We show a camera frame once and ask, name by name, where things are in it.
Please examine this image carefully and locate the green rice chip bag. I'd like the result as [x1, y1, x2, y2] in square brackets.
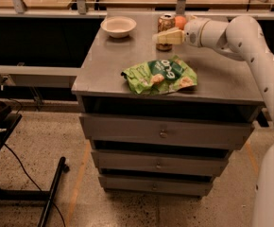
[121, 56, 197, 95]

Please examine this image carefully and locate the grey drawer cabinet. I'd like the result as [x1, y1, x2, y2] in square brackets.
[72, 15, 264, 197]

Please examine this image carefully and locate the orange drink can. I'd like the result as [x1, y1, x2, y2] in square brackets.
[156, 13, 177, 52]

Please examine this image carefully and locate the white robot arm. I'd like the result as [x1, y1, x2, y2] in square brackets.
[153, 16, 274, 227]

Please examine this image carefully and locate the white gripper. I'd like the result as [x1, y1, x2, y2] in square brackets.
[152, 14, 210, 47]

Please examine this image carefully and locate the black stand with base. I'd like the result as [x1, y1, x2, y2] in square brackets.
[0, 99, 71, 227]

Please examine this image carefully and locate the orange fruit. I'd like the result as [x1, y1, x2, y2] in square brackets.
[175, 16, 187, 30]

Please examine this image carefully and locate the white bowl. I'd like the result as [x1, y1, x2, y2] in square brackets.
[100, 16, 136, 39]

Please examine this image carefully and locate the black cable on floor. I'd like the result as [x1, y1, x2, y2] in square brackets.
[4, 143, 67, 227]

